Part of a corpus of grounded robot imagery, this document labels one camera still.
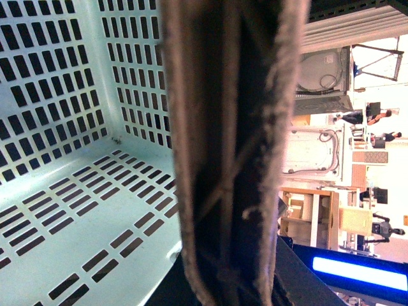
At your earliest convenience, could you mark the light green plastic basket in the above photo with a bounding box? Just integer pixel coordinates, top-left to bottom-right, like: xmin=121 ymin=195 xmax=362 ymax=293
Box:
xmin=1 ymin=1 xmax=181 ymax=305

